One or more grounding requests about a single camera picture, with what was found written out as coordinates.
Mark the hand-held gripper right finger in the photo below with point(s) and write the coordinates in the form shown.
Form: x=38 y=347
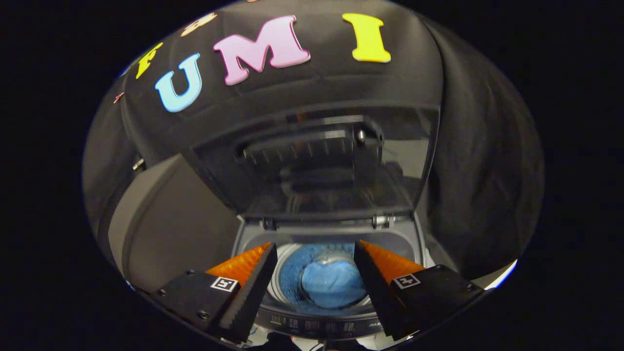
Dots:
x=375 y=287

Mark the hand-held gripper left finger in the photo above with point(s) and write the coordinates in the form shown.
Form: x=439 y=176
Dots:
x=251 y=292

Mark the light blue polo shirt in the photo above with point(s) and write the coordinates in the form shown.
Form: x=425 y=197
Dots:
x=334 y=285

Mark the dark washing machine lid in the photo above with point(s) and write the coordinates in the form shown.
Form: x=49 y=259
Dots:
x=312 y=161

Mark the grey cabinet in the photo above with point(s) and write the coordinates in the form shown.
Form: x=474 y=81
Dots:
x=170 y=229

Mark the silver clip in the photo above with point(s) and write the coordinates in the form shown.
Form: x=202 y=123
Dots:
x=138 y=163

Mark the copper clip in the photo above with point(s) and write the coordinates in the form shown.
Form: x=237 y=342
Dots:
x=118 y=97

